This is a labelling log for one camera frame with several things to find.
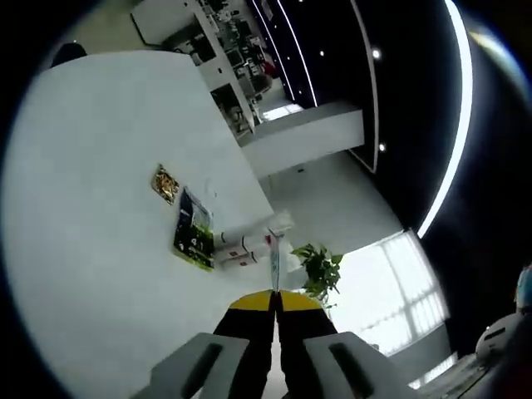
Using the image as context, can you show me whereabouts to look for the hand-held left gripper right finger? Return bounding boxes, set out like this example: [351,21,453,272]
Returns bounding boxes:
[273,289,419,399]

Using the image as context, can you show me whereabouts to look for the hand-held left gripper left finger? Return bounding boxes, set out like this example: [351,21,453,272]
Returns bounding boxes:
[135,289,278,399]

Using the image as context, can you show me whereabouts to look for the green black skincare sachet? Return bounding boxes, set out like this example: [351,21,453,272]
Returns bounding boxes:
[172,185,216,272]

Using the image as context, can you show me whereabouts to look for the white skincare tube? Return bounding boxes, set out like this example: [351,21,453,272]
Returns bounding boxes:
[218,210,294,259]

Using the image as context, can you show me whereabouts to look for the gold foil skincare packet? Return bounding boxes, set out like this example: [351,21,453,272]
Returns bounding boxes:
[150,163,181,206]

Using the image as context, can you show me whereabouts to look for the green potted plant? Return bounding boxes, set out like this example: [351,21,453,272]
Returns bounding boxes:
[289,242,345,309]

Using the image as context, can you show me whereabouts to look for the bright window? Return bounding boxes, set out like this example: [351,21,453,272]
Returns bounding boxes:
[328,229,451,357]

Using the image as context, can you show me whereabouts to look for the ceiling light strip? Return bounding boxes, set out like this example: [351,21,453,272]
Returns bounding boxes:
[416,0,475,240]

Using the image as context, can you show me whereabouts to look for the white office desk row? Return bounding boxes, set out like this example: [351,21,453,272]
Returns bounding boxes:
[131,0,255,138]

